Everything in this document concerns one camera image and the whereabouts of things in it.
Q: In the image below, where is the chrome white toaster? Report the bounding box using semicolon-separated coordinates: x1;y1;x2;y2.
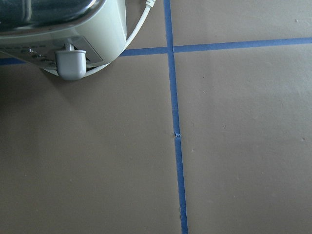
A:
0;0;127;80

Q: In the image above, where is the white toaster power cord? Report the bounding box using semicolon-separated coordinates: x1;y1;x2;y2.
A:
85;0;156;74

